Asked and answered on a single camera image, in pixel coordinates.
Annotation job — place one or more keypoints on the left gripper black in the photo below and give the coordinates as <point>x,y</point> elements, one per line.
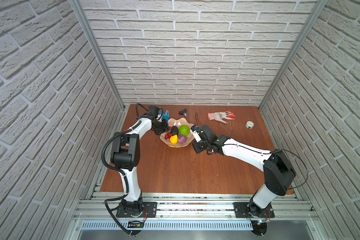
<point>166,128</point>

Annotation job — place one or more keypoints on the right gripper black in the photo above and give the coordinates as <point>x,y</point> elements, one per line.
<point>196,145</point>

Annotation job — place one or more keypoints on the red cherry pair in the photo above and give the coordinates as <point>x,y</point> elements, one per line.
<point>168,136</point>

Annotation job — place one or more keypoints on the dark fake avocado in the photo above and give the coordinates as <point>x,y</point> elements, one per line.
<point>174,130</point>

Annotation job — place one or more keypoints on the yellow fake pear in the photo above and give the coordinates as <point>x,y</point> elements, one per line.
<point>174,139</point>

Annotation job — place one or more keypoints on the green bumpy fake fruit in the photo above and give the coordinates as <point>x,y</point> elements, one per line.
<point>184,130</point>

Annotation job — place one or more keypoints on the purple fake cabbage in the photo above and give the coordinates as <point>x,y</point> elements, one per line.
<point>182,139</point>

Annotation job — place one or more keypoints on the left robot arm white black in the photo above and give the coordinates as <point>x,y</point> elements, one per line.
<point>126,154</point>

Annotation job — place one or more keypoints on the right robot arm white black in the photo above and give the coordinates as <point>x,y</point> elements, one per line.
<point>278,170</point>

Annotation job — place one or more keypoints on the pink wavy fruit bowl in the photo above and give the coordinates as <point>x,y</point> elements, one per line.
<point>178,123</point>

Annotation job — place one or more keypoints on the blue work glove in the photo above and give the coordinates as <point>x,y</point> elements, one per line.
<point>164,115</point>

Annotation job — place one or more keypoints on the white red work glove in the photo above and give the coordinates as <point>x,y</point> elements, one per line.
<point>221,117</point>

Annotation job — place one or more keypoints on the black small relay part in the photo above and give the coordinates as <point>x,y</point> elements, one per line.
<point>184,113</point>

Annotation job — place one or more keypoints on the white tape roll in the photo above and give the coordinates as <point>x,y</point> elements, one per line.
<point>249,124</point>

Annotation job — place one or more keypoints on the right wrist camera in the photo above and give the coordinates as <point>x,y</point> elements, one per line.
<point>195,133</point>

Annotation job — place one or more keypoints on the aluminium frame rail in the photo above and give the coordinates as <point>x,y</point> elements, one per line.
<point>210,212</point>

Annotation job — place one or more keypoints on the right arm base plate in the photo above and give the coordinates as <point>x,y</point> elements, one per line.
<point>251,210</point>

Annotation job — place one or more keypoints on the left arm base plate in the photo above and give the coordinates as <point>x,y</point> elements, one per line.
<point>137,209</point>

